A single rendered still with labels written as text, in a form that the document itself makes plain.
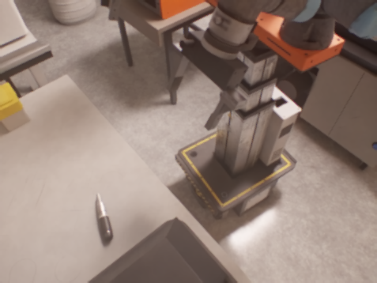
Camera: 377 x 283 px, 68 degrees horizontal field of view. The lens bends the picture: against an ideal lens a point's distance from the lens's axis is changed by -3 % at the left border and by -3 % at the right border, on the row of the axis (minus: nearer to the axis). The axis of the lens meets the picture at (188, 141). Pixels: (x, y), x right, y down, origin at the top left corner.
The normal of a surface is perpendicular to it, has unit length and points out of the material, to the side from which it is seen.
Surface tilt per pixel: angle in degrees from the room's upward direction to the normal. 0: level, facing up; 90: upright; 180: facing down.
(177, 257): 0
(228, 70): 67
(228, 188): 0
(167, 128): 0
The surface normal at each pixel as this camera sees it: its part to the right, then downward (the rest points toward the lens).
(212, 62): -0.68, 0.28
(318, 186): -0.03, -0.59
